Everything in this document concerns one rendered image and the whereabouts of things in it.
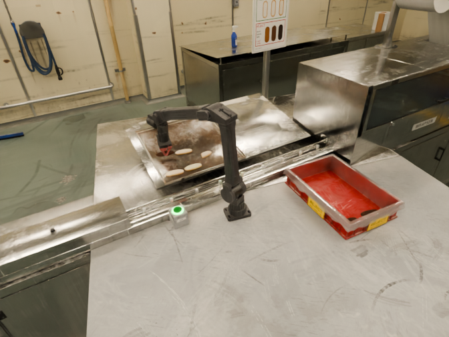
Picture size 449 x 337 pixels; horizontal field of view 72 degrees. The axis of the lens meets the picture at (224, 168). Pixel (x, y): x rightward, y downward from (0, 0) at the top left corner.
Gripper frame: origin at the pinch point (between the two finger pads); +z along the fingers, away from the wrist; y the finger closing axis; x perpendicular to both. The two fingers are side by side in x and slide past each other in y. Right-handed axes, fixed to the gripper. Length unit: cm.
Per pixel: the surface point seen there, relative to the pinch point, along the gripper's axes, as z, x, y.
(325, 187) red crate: 5, 75, 48
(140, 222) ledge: 4.4, -20.7, 40.7
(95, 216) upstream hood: 0, -39, 35
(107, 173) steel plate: 17.1, -33.2, -11.6
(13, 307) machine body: 22, -78, 54
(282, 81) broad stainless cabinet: 58, 173, -159
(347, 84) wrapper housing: -36, 98, 16
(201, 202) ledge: 5.1, 9.5, 37.2
